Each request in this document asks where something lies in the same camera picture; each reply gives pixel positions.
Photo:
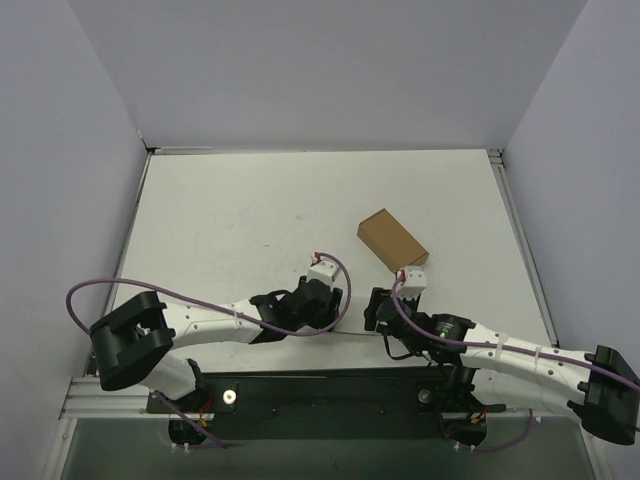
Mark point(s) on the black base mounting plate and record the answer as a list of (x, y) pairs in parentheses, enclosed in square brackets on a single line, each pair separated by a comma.
[(393, 403)]

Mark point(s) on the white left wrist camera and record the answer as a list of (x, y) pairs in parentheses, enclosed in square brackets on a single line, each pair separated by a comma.
[(322, 270)]

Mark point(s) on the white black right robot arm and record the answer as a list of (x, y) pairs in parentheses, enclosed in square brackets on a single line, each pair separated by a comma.
[(599, 389)]

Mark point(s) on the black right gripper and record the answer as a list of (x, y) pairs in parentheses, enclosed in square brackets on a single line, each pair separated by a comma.
[(379, 310)]

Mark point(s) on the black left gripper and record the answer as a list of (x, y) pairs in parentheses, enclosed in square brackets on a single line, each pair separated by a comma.
[(326, 304)]

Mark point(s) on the aluminium table frame rail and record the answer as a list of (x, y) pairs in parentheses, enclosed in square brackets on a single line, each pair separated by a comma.
[(225, 227)]

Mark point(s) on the brown folded cardboard box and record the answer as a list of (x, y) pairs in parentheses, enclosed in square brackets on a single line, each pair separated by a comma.
[(391, 242)]

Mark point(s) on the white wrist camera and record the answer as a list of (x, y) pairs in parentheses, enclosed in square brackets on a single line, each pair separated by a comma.
[(411, 282), (322, 270)]

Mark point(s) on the white paper box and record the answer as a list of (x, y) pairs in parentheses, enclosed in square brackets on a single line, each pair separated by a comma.
[(356, 333)]

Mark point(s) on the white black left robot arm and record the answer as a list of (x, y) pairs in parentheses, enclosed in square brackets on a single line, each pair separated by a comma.
[(134, 343)]

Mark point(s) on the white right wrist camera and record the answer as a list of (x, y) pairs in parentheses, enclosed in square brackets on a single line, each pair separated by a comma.
[(411, 282)]

